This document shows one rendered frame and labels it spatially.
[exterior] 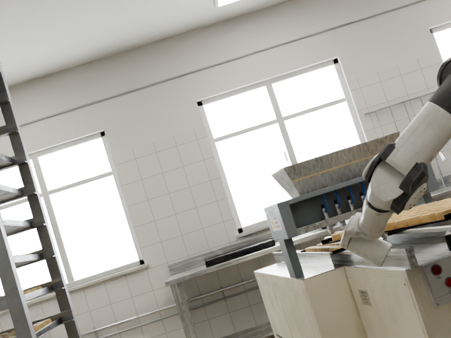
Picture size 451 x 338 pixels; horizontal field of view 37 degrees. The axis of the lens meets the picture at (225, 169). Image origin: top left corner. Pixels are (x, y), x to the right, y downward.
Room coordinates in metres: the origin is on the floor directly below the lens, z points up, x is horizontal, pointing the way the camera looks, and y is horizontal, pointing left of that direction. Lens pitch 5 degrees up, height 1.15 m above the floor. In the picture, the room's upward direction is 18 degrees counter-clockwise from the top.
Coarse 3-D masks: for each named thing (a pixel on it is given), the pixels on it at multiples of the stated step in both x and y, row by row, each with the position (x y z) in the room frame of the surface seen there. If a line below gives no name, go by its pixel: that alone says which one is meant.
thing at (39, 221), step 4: (40, 216) 1.83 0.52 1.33; (24, 220) 1.83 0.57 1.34; (28, 220) 1.83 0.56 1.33; (32, 220) 1.83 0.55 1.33; (36, 220) 1.83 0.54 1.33; (40, 220) 1.83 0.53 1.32; (44, 220) 1.83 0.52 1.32; (36, 224) 1.83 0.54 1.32; (40, 224) 1.83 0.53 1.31; (44, 224) 1.81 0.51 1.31; (32, 228) 1.80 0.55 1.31; (16, 232) 1.80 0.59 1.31; (20, 232) 1.81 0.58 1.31; (8, 236) 1.81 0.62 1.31
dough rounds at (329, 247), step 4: (388, 232) 2.94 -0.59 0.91; (320, 244) 3.39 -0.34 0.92; (328, 244) 3.25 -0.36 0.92; (332, 244) 3.15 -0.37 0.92; (336, 244) 3.09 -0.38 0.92; (308, 248) 3.41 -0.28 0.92; (312, 248) 3.30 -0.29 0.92; (316, 248) 3.24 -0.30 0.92; (320, 248) 3.14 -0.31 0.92; (324, 248) 3.08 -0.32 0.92; (328, 248) 3.02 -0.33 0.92; (332, 248) 2.96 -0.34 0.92; (336, 248) 2.90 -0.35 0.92
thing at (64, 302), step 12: (0, 72) 1.83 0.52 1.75; (0, 84) 1.83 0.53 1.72; (12, 108) 1.84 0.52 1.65; (12, 120) 1.83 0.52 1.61; (12, 144) 1.83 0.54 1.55; (24, 144) 1.86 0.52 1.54; (24, 168) 1.83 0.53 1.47; (24, 180) 1.83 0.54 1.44; (36, 204) 1.83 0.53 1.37; (36, 216) 1.83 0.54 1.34; (36, 228) 1.83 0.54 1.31; (48, 228) 1.85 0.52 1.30; (48, 240) 1.83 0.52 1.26; (48, 264) 1.83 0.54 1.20; (60, 276) 1.83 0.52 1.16; (60, 300) 1.83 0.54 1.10; (60, 312) 1.83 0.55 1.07; (72, 312) 1.84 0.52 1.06; (72, 324) 1.83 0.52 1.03; (72, 336) 1.83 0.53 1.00
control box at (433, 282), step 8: (448, 256) 2.21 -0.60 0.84; (424, 264) 2.20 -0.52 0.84; (432, 264) 2.20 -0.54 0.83; (440, 264) 2.20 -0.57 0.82; (448, 264) 2.20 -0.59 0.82; (424, 272) 2.19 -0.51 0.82; (432, 272) 2.19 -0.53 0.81; (448, 272) 2.20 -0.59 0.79; (424, 280) 2.22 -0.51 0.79; (432, 280) 2.19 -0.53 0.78; (440, 280) 2.20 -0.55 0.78; (432, 288) 2.19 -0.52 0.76; (440, 288) 2.20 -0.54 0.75; (448, 288) 2.20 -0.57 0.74; (432, 296) 2.20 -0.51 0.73; (440, 296) 2.20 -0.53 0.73; (448, 296) 2.20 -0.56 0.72; (432, 304) 2.22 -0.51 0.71; (440, 304) 2.19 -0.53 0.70
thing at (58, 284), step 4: (52, 280) 1.83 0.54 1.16; (56, 280) 1.83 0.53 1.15; (60, 280) 1.83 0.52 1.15; (40, 284) 1.83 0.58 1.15; (44, 284) 1.83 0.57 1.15; (48, 284) 1.83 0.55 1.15; (52, 284) 1.83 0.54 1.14; (56, 284) 1.83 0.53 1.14; (60, 284) 1.83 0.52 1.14; (28, 288) 1.82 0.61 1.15; (56, 288) 1.83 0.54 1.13; (60, 288) 1.81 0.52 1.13; (48, 292) 1.80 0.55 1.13
